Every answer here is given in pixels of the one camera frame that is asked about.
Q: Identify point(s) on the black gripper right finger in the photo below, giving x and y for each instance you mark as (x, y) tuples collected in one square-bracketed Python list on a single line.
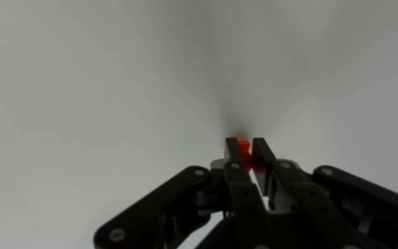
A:
[(340, 209)]

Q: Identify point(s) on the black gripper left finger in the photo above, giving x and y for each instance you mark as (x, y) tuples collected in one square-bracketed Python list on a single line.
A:
[(170, 213)]

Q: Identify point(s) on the small orange toy man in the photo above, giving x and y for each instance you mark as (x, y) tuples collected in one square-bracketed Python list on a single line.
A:
[(245, 153)]

